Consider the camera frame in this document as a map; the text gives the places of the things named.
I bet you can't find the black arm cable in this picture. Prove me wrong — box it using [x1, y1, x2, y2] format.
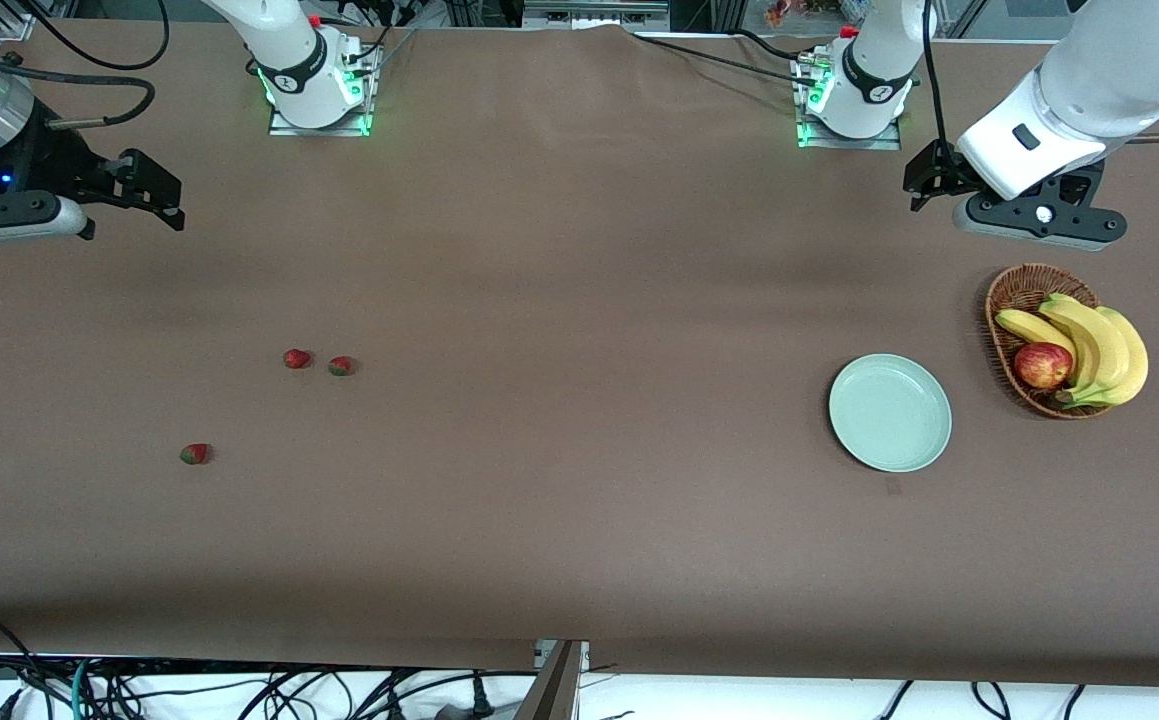
[921, 0, 952, 151]
[34, 0, 172, 73]
[0, 40, 157, 129]

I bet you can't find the black cable across table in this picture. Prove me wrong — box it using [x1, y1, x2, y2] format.
[629, 30, 820, 86]

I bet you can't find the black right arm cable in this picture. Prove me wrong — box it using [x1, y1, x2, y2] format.
[34, 0, 172, 73]
[0, 40, 157, 129]

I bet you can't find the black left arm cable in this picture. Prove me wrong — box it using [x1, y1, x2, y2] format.
[921, 0, 952, 151]

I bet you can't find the pale green round plate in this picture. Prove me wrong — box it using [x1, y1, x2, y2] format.
[828, 353, 953, 473]

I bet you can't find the metal rail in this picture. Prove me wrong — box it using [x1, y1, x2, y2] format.
[522, 0, 672, 31]

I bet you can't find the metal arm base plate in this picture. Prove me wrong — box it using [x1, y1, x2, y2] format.
[267, 45, 380, 138]
[791, 48, 905, 151]

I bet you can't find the brown table cover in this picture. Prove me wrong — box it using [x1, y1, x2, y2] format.
[0, 18, 1159, 691]

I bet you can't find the red apple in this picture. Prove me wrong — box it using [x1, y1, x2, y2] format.
[1013, 341, 1076, 391]

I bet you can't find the brown wicker basket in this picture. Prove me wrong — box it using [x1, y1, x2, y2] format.
[985, 263, 1120, 421]

